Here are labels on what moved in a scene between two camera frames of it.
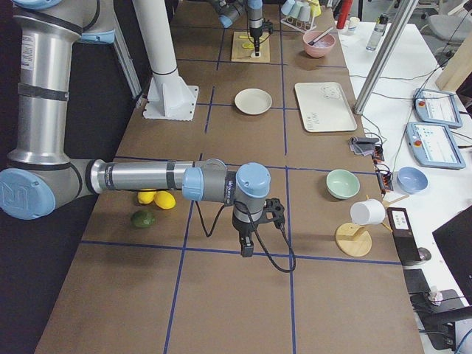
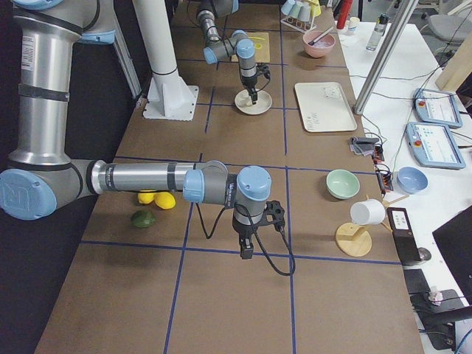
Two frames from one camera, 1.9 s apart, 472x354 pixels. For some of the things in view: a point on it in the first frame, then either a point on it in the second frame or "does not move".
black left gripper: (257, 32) to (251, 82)
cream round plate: (253, 101) does not move
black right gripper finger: (247, 246) does not move
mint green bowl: (342, 184) does not move
